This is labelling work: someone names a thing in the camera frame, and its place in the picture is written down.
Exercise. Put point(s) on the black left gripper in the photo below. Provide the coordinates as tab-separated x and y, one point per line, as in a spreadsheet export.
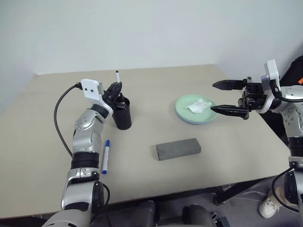
108	95

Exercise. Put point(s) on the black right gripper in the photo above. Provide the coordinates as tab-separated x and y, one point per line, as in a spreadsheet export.
253	95

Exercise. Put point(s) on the black capped white marker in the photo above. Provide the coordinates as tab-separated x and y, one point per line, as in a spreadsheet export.
117	76

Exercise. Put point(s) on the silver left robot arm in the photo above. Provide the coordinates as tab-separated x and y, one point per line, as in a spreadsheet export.
82	139

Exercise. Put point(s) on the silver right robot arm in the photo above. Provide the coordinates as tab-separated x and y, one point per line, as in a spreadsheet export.
293	118

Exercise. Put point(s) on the black plastic cup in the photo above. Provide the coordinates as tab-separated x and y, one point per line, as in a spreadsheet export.
123	118

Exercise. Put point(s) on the light green plate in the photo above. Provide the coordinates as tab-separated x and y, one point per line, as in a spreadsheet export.
203	117

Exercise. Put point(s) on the white crumpled paper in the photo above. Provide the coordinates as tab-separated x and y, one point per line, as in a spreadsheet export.
197	106

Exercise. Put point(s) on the blue capped white marker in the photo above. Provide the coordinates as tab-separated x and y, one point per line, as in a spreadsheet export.
106	157

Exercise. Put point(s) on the black bag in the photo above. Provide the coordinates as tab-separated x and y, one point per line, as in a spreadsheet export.
292	71

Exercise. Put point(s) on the grey rectangular block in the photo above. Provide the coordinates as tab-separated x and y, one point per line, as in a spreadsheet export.
178	149

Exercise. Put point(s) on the black table leg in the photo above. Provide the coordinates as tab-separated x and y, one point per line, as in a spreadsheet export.
236	191

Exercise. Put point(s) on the white sneaker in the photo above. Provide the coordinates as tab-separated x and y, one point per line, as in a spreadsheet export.
268	208

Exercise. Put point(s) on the dark rounded shape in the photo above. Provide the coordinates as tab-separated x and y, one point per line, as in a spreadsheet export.
197	216
144	215

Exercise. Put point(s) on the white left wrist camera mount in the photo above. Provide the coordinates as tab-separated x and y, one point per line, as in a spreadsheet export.
90	88

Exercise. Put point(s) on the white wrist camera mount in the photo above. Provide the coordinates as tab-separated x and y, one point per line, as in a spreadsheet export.
90	88
272	68

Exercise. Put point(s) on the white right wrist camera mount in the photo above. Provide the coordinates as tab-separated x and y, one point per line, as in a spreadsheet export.
272	68

